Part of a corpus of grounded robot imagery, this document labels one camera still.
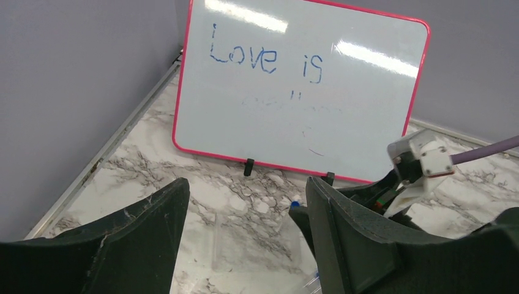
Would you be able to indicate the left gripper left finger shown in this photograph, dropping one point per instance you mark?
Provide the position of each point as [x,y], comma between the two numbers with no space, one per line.
[132,250]

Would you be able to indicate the pink framed whiteboard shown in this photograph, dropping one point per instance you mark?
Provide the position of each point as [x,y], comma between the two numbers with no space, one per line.
[309,86]

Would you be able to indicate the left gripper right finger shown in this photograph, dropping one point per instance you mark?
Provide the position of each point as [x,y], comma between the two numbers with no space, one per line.
[492,273]

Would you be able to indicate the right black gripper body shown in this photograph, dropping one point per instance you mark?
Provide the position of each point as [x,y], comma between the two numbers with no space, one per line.
[317,223]

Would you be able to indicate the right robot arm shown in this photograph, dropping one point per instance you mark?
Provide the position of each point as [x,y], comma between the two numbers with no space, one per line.
[348,224]

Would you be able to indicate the clear test tube rack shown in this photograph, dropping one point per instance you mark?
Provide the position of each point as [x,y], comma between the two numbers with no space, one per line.
[261,256]

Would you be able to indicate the whiteboard black stand foot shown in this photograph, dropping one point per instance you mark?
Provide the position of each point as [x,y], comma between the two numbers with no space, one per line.
[248,167]
[329,178]

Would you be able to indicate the blue capped test tube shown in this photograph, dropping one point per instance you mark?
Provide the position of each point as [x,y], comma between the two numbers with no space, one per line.
[294,204]

